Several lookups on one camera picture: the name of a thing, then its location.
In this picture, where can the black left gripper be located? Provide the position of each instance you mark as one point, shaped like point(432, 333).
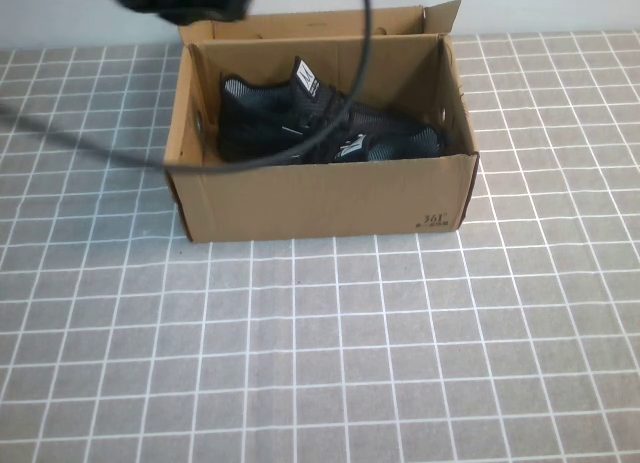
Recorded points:
point(200, 0)

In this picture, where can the black knit sneaker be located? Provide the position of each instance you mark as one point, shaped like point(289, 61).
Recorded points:
point(425, 140)
point(250, 128)

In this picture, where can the brown cardboard shoe box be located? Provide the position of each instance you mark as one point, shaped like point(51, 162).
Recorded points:
point(325, 208)

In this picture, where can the grey white-grid tablecloth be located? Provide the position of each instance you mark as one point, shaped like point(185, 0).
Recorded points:
point(350, 358)

